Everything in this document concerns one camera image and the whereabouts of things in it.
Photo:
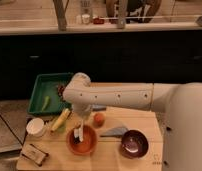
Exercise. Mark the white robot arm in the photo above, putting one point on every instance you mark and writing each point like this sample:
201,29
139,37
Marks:
180,103

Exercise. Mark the wooden block with dark band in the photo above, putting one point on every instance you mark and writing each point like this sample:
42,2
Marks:
34,154

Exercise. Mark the red object on far counter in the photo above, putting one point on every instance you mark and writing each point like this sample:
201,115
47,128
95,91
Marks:
98,21

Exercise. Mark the white cup on far counter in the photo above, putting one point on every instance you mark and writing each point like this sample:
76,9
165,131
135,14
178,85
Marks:
85,18

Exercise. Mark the blue sponge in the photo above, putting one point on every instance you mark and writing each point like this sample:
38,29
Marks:
98,108

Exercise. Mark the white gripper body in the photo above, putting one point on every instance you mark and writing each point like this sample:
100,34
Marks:
84,116

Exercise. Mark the green plastic tray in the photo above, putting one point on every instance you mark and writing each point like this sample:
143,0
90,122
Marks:
45,85

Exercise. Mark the yellow corn cob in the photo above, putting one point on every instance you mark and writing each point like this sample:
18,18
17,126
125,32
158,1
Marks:
63,116

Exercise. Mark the grey cloth piece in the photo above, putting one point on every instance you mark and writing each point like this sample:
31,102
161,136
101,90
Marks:
114,132

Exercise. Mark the white brush with black bristles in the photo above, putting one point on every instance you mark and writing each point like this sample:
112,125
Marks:
78,133

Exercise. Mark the green pepper in tray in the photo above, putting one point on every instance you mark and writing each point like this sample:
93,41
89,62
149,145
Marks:
46,102

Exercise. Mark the red bowl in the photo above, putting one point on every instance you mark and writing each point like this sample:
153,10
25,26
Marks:
87,146

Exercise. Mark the orange fruit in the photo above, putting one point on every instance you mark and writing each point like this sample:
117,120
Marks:
99,119

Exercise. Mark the dark purple bowl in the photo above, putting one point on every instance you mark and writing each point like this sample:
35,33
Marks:
134,144

